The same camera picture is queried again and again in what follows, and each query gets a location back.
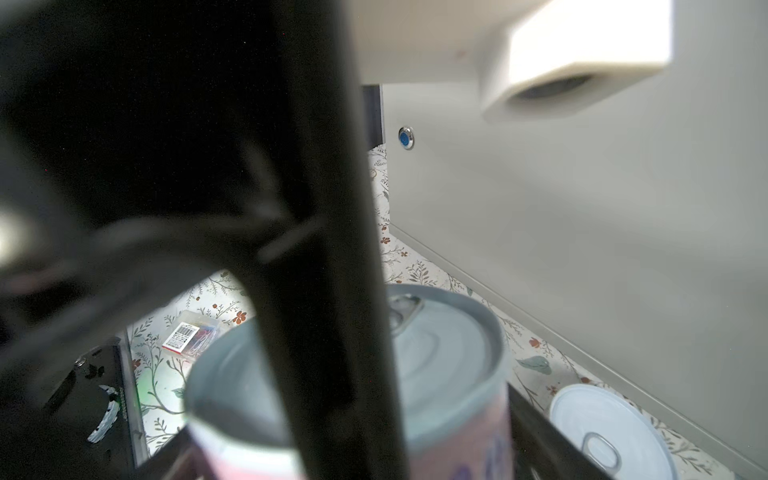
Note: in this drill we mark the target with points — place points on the pink label can back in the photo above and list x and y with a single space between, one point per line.
611 433

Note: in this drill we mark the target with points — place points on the pink label can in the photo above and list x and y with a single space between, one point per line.
611 433
450 364

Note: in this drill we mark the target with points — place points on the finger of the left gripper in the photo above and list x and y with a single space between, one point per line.
148 144

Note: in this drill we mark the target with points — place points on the pink label can front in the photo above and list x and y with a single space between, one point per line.
450 364

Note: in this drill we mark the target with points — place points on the small clear plastic box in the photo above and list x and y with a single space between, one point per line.
190 334

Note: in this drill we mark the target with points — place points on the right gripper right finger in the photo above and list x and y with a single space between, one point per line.
540 451

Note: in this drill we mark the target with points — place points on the grey metal cabinet box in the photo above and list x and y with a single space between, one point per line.
631 234

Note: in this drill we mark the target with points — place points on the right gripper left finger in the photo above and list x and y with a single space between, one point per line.
178 459

